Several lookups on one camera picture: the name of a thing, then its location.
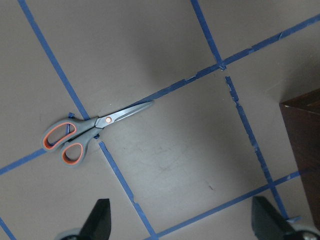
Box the grey orange scissors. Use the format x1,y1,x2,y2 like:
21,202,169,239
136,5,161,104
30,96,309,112
41,101,154,167

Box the dark wooden drawer cabinet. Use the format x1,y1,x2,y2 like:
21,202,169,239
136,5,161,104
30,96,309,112
279,89,320,229

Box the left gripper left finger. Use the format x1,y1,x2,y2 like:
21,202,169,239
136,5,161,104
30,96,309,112
56,198,112,240

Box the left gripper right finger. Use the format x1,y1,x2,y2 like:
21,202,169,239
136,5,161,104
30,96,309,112
251,196,320,240

